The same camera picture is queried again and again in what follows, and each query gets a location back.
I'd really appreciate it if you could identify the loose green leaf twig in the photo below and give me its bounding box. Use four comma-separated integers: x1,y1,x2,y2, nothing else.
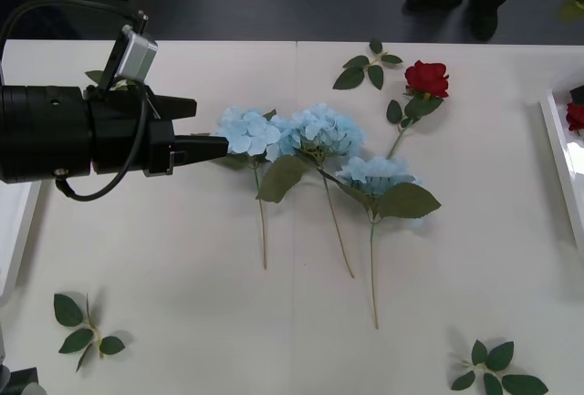
53,293,127,372
450,338,549,395
332,37,405,91
85,69,132,93

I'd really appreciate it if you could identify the shallow white box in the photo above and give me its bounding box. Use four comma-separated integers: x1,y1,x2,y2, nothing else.
0,180,43,307
540,87,584,250

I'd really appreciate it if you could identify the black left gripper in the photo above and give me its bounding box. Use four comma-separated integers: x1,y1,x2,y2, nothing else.
88,84,230,179

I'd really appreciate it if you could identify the pale blue flower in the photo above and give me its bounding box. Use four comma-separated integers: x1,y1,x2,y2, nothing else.
335,155,443,330
209,105,282,271
255,102,366,279

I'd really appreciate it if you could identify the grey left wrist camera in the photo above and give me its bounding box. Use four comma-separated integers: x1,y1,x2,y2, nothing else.
99,10,160,91

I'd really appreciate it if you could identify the red rose with stem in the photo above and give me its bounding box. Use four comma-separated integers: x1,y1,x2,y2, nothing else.
386,60,451,161

